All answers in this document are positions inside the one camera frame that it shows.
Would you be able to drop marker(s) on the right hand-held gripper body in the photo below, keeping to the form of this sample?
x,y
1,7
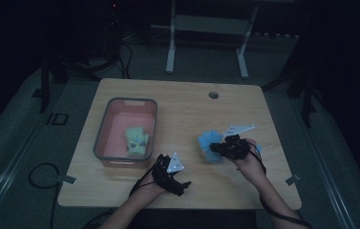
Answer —
x,y
236,148

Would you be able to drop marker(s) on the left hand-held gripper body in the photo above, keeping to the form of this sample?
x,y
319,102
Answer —
x,y
171,173

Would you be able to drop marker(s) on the plain blue glove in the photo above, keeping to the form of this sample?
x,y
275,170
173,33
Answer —
x,y
207,141

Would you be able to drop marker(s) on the green glove with face pattern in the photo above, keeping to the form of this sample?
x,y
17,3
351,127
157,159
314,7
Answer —
x,y
136,146

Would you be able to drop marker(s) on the plain light green glove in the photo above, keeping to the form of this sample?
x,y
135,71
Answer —
x,y
133,131

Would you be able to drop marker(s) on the pink plastic basin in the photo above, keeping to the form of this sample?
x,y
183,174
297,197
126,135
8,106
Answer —
x,y
120,120

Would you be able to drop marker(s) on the person's right hand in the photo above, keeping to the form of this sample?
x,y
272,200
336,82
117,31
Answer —
x,y
250,167

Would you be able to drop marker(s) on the person's left hand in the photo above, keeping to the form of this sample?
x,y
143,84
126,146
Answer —
x,y
150,187

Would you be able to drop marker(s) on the person's dark clothing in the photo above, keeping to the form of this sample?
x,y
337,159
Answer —
x,y
196,220

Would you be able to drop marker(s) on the round table grommet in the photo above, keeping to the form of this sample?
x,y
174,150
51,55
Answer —
x,y
213,95

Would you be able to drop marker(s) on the grey clip on table edge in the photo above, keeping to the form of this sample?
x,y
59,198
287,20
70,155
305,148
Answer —
x,y
293,180
67,180

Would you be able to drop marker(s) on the black metal stand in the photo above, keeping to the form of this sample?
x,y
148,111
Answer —
x,y
45,86
305,92

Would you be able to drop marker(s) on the white metal stand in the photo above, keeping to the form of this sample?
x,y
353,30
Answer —
x,y
206,25

